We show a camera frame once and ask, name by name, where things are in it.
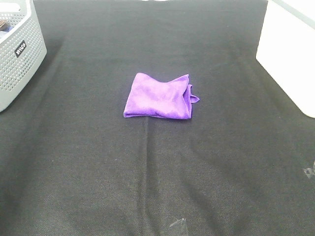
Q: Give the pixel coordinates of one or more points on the purple microfibre towel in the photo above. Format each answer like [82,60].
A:
[149,97]

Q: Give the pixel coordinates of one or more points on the black table cloth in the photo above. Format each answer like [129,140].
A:
[72,165]

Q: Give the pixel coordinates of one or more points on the white storage box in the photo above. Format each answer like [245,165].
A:
[286,49]

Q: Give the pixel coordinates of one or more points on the grey perforated laundry basket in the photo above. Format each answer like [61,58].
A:
[22,49]

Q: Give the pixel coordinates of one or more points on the clear tape piece right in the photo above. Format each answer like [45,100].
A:
[309,172]

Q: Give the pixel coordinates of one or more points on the grey towel in basket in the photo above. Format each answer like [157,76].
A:
[5,31]

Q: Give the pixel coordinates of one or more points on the brown towel in basket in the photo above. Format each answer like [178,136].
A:
[3,25]

